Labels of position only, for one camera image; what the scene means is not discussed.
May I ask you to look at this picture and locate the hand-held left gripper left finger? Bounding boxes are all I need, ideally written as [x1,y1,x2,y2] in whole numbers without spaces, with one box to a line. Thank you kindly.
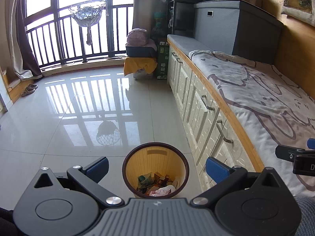
[33,157,125,207]

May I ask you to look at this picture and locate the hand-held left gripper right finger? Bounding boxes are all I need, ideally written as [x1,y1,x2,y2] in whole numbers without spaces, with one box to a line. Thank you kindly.
[191,157,286,206]

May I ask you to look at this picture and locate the round yellow waste bin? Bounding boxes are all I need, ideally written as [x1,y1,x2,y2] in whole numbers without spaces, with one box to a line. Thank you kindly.
[122,142,190,199]

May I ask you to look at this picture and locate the white red plastic bag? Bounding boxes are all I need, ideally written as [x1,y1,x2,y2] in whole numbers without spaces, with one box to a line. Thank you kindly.
[149,186,176,197]

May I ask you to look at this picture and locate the green packet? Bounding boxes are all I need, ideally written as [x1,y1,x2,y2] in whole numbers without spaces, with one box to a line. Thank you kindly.
[137,173,153,190]

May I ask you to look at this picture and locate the person's blue-grey clothing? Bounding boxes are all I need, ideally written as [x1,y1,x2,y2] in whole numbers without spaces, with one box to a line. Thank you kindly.
[294,196,315,236]

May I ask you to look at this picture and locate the printed grey blanket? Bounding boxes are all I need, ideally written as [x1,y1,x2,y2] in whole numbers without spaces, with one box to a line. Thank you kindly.
[189,50,315,197]

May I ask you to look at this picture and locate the brown cardboard piece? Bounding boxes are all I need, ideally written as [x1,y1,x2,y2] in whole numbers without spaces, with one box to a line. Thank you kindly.
[154,172,170,186]

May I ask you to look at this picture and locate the cream cabinet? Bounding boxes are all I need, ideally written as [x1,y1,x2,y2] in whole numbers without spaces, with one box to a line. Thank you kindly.
[167,42,265,197]

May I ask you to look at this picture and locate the white storage box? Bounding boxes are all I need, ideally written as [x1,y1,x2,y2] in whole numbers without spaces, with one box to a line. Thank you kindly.
[133,67,155,80]

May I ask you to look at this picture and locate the person's dark clothing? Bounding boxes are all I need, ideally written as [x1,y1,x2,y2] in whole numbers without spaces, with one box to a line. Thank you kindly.
[0,206,18,236]

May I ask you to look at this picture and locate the yellow cloth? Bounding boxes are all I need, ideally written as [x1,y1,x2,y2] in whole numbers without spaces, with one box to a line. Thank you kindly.
[123,56,158,77]

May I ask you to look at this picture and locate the wooden step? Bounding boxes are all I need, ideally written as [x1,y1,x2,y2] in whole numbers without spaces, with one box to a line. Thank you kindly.
[0,64,35,104]

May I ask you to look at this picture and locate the green carton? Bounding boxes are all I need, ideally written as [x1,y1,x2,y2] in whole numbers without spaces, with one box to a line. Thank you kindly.
[154,44,171,80]

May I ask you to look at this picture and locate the dark blue tray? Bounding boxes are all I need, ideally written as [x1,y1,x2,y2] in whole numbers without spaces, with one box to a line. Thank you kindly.
[125,42,158,57]

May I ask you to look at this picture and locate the black window railing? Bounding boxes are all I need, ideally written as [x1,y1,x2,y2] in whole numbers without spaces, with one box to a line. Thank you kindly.
[25,2,134,69]

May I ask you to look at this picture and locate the grey seat cushion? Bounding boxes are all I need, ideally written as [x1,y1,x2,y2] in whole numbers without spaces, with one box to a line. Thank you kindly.
[167,34,214,53]

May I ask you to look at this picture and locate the pink bag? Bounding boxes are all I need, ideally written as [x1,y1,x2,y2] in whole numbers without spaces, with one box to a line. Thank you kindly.
[127,28,149,47]

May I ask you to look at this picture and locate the brown and white curtain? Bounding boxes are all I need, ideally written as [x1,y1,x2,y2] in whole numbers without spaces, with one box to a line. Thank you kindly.
[0,0,43,80]

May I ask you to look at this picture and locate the printed pillow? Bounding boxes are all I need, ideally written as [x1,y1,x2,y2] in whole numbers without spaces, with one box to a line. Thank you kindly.
[281,0,315,26]

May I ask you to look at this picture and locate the grey fabric storage box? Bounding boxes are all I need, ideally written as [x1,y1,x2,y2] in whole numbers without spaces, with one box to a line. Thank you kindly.
[194,0,284,65]

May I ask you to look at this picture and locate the hanging net basket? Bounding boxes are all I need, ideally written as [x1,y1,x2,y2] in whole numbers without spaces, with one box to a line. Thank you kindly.
[68,0,107,46]

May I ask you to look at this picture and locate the black shelf unit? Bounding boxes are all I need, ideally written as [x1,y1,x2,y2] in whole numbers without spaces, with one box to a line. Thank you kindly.
[167,0,205,37]

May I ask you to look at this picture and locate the stacked colourful packages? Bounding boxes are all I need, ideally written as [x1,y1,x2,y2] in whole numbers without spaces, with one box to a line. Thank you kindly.
[151,10,170,45]

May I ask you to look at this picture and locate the beige curtain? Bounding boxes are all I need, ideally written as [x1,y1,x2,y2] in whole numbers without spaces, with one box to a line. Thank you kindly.
[133,0,159,33]

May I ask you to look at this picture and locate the long metal cabinet handle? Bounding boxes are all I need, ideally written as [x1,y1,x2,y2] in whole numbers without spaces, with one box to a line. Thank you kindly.
[217,120,234,143]
[200,95,215,111]

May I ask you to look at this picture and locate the wooden bed frame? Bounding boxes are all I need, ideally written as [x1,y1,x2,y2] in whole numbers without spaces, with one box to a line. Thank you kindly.
[167,0,315,172]

